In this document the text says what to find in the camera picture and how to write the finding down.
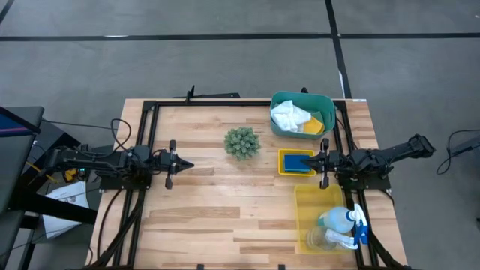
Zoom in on teal plastic bin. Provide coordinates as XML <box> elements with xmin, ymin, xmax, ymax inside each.
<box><xmin>269</xmin><ymin>91</ymin><xmax>337</xmax><ymax>140</ymax></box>

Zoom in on black workstation stand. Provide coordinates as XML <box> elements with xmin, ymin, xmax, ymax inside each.
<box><xmin>0</xmin><ymin>106</ymin><xmax>99</xmax><ymax>270</ymax></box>

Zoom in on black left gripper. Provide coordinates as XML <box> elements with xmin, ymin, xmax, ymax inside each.
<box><xmin>151</xmin><ymin>139</ymin><xmax>195</xmax><ymax>191</ymax></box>

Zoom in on black looped cable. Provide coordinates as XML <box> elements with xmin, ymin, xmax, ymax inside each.
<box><xmin>110</xmin><ymin>118</ymin><xmax>133</xmax><ymax>152</ymax></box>

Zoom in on translucent yellow bin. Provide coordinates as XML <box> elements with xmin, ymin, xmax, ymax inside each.
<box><xmin>294</xmin><ymin>183</ymin><xmax>357</xmax><ymax>255</ymax></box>

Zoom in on yellow cable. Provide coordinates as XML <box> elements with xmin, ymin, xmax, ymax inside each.
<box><xmin>25</xmin><ymin>160</ymin><xmax>79</xmax><ymax>185</ymax></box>

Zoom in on small yellow slotted basket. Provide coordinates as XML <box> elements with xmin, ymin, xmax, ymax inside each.
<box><xmin>277</xmin><ymin>148</ymin><xmax>318</xmax><ymax>177</ymax></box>

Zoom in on teal liquid spray bottle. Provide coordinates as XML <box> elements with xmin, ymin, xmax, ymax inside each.
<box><xmin>317</xmin><ymin>203</ymin><xmax>370</xmax><ymax>247</ymax></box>

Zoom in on black metal rig frame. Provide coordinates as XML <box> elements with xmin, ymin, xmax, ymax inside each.
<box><xmin>84</xmin><ymin>85</ymin><xmax>413</xmax><ymax>270</ymax></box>

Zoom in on green artificial potted plant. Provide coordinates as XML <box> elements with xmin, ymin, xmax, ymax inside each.
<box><xmin>223</xmin><ymin>126</ymin><xmax>262</xmax><ymax>162</ymax></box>

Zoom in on white paper sheets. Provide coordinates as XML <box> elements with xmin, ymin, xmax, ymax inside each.
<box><xmin>42</xmin><ymin>180</ymin><xmax>91</xmax><ymax>239</ymax></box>

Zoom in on blue sponge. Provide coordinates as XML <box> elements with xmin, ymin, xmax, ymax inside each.
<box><xmin>283</xmin><ymin>154</ymin><xmax>313</xmax><ymax>174</ymax></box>

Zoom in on black floor cable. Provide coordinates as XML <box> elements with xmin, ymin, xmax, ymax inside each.
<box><xmin>436</xmin><ymin>129</ymin><xmax>480</xmax><ymax>176</ymax></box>

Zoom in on white cloth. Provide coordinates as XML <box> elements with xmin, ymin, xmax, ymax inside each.
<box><xmin>270</xmin><ymin>99</ymin><xmax>312</xmax><ymax>133</ymax></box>

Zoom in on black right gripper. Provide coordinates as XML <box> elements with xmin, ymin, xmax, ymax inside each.
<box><xmin>301</xmin><ymin>137</ymin><xmax>350</xmax><ymax>191</ymax></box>

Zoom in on white cylindrical bottle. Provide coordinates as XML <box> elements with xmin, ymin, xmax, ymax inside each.
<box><xmin>324</xmin><ymin>228</ymin><xmax>359</xmax><ymax>251</ymax></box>

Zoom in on yellow cloth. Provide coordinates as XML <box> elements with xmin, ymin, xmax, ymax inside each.
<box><xmin>302</xmin><ymin>115</ymin><xmax>326</xmax><ymax>135</ymax></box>

